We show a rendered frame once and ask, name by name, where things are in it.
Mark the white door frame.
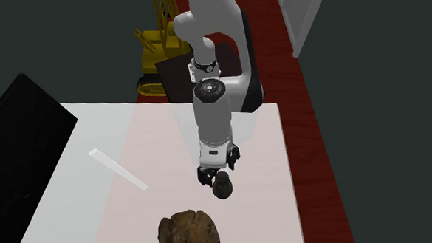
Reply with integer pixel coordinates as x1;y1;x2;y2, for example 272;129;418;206
275;0;331;60

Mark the brown lumpy bread loaf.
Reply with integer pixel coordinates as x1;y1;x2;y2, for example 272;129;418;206
154;207;222;243

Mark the large black box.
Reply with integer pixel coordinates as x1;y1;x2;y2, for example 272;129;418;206
0;70;83;243

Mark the yellow toy crane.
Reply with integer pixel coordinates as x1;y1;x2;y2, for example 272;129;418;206
131;0;195;98

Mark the dark robot stand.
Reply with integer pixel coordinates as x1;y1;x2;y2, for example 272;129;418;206
154;41;246;105

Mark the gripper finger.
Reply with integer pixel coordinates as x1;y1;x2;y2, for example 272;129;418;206
197;165;220;188
225;143;241;171

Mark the white flat stick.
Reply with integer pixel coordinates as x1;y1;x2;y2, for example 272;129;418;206
88;146;150;193

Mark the dark grey round vase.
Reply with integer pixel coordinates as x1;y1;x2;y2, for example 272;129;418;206
211;171;234;201

